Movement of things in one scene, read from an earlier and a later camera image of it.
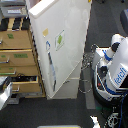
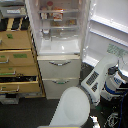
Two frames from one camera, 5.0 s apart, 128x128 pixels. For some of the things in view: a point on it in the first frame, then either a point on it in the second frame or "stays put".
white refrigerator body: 62,32 stays put
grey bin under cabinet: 13,99 stays put
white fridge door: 59,29 -> 107,33
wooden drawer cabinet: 18,58 stays put
